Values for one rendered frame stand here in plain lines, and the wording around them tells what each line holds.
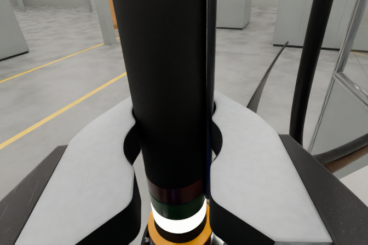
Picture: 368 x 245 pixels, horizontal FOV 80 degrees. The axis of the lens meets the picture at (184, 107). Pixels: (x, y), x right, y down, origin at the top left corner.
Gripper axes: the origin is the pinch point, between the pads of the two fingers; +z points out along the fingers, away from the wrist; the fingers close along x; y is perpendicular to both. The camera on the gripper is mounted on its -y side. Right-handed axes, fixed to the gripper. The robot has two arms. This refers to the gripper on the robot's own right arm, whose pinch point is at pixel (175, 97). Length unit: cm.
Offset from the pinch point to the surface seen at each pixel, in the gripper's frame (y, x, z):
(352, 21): 20, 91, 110
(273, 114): 150, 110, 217
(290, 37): 129, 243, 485
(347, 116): 64, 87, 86
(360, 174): 28.6, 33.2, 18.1
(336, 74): 50, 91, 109
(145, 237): 29.3, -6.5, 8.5
